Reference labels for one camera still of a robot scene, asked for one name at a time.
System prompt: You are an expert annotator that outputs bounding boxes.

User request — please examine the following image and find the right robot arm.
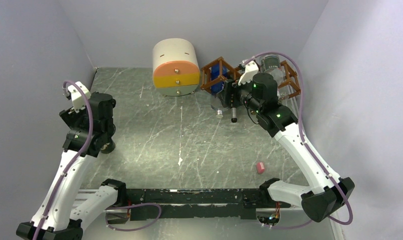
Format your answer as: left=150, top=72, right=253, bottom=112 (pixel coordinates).
left=217, top=73, right=355, bottom=223

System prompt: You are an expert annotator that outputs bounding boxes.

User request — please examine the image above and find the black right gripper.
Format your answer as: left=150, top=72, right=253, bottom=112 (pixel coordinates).
left=216, top=73, right=262, bottom=114

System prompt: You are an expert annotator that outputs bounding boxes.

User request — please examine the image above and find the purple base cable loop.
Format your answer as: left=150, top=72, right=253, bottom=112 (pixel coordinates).
left=105, top=202, right=163, bottom=232

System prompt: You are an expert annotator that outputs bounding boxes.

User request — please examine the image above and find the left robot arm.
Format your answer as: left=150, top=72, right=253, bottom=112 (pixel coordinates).
left=16, top=92, right=128, bottom=240

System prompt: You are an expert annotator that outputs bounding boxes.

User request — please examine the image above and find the clear dark-labelled round bottle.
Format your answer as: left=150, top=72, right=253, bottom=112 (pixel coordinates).
left=260, top=54, right=284, bottom=85

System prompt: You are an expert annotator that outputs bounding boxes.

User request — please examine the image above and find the cream orange drawer cabinet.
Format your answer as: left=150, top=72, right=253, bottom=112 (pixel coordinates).
left=152, top=38, right=201, bottom=97

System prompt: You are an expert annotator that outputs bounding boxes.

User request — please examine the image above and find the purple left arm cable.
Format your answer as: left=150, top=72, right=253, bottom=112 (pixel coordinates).
left=31, top=80, right=94, bottom=240

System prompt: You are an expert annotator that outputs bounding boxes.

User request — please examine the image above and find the brown wooden wine rack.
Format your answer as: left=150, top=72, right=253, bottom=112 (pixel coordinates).
left=200, top=53, right=301, bottom=100

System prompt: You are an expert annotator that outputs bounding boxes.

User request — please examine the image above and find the dark labelled wine bottle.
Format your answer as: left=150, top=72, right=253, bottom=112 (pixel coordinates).
left=230, top=107, right=238, bottom=123

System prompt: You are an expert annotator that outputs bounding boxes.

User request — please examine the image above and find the dark green wine bottle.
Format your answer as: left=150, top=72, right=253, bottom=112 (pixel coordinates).
left=100, top=139, right=116, bottom=154

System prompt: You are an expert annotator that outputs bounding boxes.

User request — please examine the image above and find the pink eraser block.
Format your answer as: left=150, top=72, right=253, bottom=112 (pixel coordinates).
left=256, top=162, right=266, bottom=175

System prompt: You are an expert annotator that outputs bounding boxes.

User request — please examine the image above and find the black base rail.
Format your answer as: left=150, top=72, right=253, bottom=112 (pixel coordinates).
left=110, top=188, right=291, bottom=221

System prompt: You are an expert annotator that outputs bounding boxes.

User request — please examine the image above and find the blue square glass bottle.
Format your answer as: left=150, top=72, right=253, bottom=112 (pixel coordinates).
left=210, top=64, right=229, bottom=119

